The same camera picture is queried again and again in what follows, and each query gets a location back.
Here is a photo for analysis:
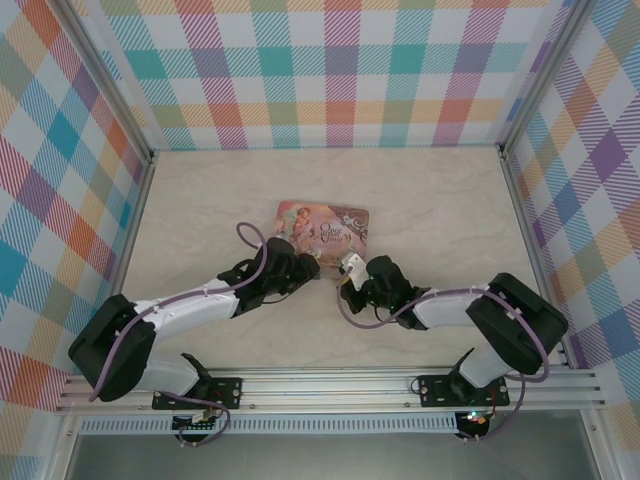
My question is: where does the pink illustrated tin box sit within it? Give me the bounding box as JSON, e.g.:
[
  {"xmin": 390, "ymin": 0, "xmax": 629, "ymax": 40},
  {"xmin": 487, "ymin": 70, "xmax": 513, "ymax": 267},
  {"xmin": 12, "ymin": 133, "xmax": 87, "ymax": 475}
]
[{"xmin": 272, "ymin": 199, "xmax": 373, "ymax": 282}]

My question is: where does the right lit circuit board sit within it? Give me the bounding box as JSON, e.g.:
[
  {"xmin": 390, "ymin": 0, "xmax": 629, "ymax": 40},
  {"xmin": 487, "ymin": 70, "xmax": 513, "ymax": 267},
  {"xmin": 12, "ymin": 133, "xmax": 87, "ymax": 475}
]
[{"xmin": 456, "ymin": 409, "xmax": 490, "ymax": 432}]

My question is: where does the grey metal sheet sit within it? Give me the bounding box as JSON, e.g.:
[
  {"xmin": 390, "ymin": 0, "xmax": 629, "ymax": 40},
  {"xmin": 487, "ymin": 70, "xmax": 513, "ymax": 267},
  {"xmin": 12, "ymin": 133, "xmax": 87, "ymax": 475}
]
[{"xmin": 64, "ymin": 432, "xmax": 602, "ymax": 480}]

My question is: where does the left green circuit board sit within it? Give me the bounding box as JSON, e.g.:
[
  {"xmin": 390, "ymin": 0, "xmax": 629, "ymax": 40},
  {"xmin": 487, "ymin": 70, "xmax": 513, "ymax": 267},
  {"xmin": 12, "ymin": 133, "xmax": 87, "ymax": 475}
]
[{"xmin": 171, "ymin": 412, "xmax": 220, "ymax": 433}]

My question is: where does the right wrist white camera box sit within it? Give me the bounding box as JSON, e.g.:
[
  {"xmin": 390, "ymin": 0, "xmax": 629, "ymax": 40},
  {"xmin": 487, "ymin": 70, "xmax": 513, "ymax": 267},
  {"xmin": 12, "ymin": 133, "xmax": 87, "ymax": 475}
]
[{"xmin": 340, "ymin": 252, "xmax": 369, "ymax": 292}]

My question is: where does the long aluminium base rail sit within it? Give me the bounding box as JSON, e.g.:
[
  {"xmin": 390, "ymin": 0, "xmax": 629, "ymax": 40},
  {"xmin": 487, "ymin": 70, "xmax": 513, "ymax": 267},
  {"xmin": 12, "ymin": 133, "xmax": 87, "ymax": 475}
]
[{"xmin": 53, "ymin": 366, "xmax": 607, "ymax": 415}]

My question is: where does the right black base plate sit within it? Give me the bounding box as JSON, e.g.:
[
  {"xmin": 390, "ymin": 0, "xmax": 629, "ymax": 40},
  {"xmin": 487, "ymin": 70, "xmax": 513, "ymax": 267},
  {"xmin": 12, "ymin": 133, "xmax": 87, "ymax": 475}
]
[{"xmin": 416, "ymin": 374, "xmax": 512, "ymax": 408}]

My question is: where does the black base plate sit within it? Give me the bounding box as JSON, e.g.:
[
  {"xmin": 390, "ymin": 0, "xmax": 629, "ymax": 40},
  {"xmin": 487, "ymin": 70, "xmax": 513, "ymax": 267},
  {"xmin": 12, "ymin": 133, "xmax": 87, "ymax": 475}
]
[
  {"xmin": 416, "ymin": 374, "xmax": 512, "ymax": 408},
  {"xmin": 151, "ymin": 375, "xmax": 244, "ymax": 412}
]

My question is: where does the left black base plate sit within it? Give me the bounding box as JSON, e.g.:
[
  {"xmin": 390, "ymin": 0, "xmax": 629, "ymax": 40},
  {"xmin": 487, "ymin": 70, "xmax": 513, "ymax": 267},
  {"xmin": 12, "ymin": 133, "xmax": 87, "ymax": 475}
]
[{"xmin": 151, "ymin": 375, "xmax": 244, "ymax": 412}]

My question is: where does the white slotted cable duct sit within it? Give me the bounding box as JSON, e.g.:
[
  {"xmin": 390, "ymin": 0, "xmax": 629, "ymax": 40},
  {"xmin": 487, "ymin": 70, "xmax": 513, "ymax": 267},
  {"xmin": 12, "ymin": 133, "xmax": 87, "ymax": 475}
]
[{"xmin": 78, "ymin": 413, "xmax": 460, "ymax": 436}]

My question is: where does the aluminium side rail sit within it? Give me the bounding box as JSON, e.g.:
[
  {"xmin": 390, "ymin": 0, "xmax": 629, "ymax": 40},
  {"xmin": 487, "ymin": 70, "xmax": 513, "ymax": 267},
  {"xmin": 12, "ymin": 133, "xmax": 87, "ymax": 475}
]
[
  {"xmin": 498, "ymin": 144, "xmax": 577, "ymax": 370},
  {"xmin": 88, "ymin": 149, "xmax": 158, "ymax": 375}
]

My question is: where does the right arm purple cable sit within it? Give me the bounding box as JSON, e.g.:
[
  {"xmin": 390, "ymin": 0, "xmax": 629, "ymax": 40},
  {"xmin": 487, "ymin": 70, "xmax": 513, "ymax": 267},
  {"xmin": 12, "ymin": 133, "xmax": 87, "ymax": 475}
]
[{"xmin": 336, "ymin": 286, "xmax": 554, "ymax": 444}]

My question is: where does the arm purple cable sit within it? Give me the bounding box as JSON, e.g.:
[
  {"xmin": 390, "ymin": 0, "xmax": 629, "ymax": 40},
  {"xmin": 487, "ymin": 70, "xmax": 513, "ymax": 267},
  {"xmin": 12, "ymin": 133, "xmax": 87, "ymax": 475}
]
[
  {"xmin": 336, "ymin": 286, "xmax": 554, "ymax": 444},
  {"xmin": 88, "ymin": 221, "xmax": 272, "ymax": 448}
]

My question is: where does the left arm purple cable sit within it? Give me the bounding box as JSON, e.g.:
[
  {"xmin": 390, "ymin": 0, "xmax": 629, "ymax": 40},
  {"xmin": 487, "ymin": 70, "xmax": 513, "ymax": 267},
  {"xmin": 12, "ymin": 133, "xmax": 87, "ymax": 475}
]
[{"xmin": 88, "ymin": 221, "xmax": 272, "ymax": 448}]

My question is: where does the aluminium corner post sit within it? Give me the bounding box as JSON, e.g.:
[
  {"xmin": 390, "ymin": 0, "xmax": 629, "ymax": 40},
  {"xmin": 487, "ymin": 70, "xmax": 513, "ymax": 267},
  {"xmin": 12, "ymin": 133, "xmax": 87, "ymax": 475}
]
[
  {"xmin": 498, "ymin": 0, "xmax": 590, "ymax": 157},
  {"xmin": 58, "ymin": 0, "xmax": 157, "ymax": 167}
]

